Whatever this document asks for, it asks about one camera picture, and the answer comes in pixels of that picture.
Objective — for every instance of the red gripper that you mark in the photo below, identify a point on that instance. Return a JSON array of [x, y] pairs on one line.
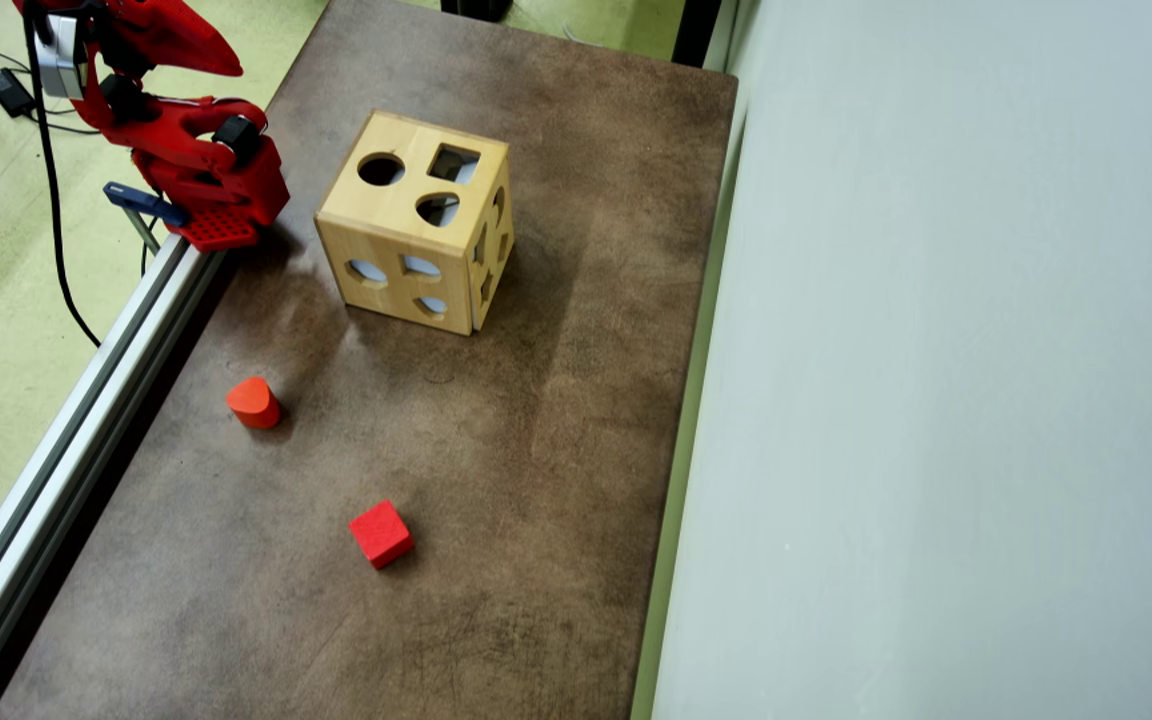
[[164, 40]]

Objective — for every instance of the red robot arm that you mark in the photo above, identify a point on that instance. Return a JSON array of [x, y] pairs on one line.
[[236, 185]]

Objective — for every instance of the wooden shape sorter box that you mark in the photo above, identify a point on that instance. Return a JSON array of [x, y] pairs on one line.
[[406, 215]]

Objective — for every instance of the blue clamp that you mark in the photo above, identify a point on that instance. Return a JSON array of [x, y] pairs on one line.
[[144, 203]]

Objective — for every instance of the black power adapter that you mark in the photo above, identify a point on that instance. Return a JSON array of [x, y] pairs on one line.
[[9, 92]]

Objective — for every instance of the black object at table end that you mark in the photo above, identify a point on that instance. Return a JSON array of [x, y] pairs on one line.
[[476, 8]]

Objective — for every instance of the orange rounded wooden block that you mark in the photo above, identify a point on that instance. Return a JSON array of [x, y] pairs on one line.
[[253, 402]]

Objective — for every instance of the red wooden cube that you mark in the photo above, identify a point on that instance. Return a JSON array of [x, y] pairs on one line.
[[381, 534]]

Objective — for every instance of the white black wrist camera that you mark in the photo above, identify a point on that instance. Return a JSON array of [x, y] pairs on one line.
[[61, 55]]

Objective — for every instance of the aluminium profile rail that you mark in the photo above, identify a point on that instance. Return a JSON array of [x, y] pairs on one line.
[[66, 470]]

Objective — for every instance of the dark vertical post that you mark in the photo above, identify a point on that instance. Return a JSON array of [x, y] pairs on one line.
[[698, 30]]

